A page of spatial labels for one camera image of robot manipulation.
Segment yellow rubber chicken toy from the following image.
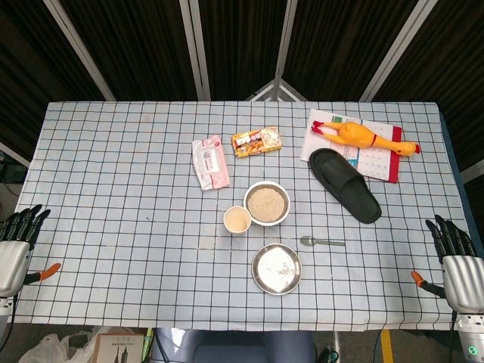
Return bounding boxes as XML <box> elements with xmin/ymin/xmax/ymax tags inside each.
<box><xmin>310</xmin><ymin>120</ymin><xmax>421</xmax><ymax>156</ymax></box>

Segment white paper cup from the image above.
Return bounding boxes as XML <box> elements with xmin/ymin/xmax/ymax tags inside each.
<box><xmin>222</xmin><ymin>205</ymin><xmax>252</xmax><ymax>236</ymax></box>

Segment brown cardboard box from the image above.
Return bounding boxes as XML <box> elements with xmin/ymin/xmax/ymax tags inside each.
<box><xmin>92</xmin><ymin>333</ymin><xmax>147</xmax><ymax>363</ymax></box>

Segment blue checked tablecloth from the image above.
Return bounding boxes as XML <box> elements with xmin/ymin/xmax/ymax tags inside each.
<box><xmin>7</xmin><ymin>100</ymin><xmax>479</xmax><ymax>333</ymax></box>

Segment steel plate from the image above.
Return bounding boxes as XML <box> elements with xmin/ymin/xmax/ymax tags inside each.
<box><xmin>251</xmin><ymin>243</ymin><xmax>303</xmax><ymax>296</ymax></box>

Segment pink wet wipes pack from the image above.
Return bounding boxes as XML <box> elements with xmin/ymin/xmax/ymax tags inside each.
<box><xmin>191</xmin><ymin>135</ymin><xmax>231</xmax><ymax>191</ymax></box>

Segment white plastic bag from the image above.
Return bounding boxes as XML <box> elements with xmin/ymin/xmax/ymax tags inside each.
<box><xmin>18</xmin><ymin>327</ymin><xmax>110</xmax><ymax>363</ymax></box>

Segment paper calendar red edge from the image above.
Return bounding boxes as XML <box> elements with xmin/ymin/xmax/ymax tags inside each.
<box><xmin>299</xmin><ymin>108</ymin><xmax>404</xmax><ymax>185</ymax></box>

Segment blue-grey robot torso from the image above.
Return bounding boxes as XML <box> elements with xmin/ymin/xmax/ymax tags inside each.
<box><xmin>150</xmin><ymin>327</ymin><xmax>317</xmax><ymax>363</ymax></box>

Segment yellow curry box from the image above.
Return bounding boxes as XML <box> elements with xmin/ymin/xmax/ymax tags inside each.
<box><xmin>231</xmin><ymin>126</ymin><xmax>283</xmax><ymax>158</ymax></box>

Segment black slipper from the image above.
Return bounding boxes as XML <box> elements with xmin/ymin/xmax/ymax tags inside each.
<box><xmin>309</xmin><ymin>147</ymin><xmax>383</xmax><ymax>224</ymax></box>

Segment black folding screen white frame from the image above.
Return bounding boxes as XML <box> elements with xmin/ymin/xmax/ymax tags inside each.
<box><xmin>0</xmin><ymin>0</ymin><xmax>484</xmax><ymax>178</ymax></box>

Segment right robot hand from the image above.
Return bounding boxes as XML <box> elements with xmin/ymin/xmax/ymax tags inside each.
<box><xmin>411</xmin><ymin>214</ymin><xmax>484</xmax><ymax>315</ymax></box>

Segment metal spoon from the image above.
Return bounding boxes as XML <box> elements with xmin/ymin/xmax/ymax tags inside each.
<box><xmin>300</xmin><ymin>235</ymin><xmax>346</xmax><ymax>247</ymax></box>

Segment steel bowl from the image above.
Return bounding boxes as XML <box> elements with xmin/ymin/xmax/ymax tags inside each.
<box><xmin>243</xmin><ymin>180</ymin><xmax>291</xmax><ymax>227</ymax></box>

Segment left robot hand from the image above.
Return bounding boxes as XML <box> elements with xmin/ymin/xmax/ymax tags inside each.
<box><xmin>0</xmin><ymin>203</ymin><xmax>62</xmax><ymax>299</ymax></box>

